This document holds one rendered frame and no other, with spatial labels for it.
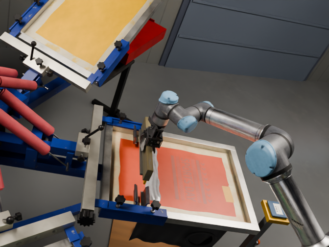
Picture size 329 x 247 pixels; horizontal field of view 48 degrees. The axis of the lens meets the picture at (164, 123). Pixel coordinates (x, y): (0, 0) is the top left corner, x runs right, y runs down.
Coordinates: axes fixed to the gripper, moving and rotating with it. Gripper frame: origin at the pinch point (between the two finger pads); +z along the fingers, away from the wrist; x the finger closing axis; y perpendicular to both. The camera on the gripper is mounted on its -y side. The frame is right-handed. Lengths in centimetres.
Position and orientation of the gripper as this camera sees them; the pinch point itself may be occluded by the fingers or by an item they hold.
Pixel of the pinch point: (146, 149)
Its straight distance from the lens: 178.5
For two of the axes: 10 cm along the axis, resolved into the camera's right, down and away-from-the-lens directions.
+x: 9.4, 2.0, 2.6
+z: -3.2, 7.3, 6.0
